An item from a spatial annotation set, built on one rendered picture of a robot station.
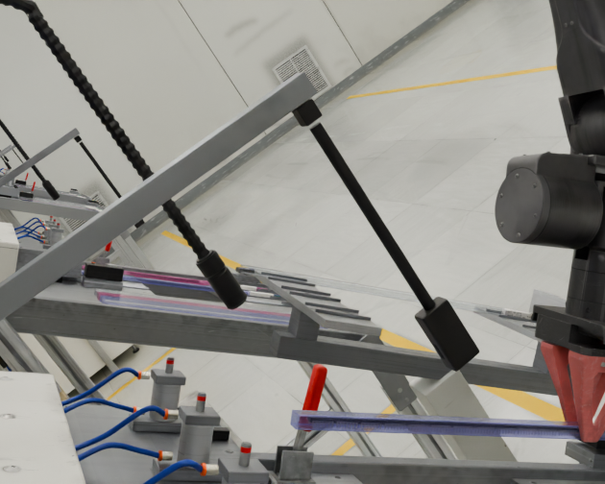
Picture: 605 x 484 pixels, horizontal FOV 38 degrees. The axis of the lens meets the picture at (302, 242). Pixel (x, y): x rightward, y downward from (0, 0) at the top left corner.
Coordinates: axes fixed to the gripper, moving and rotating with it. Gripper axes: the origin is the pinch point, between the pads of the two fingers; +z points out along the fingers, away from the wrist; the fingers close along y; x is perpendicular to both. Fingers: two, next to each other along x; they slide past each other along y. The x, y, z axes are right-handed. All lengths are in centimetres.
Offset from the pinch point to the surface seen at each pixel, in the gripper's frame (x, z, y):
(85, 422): -38.2, 3.8, -10.7
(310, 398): -17.9, 2.4, -15.5
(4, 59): -46, -90, -760
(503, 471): 5.4, 9.9, -18.2
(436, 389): 12.3, 8.5, -46.5
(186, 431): -33.1, 0.6, 1.6
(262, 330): 2, 11, -95
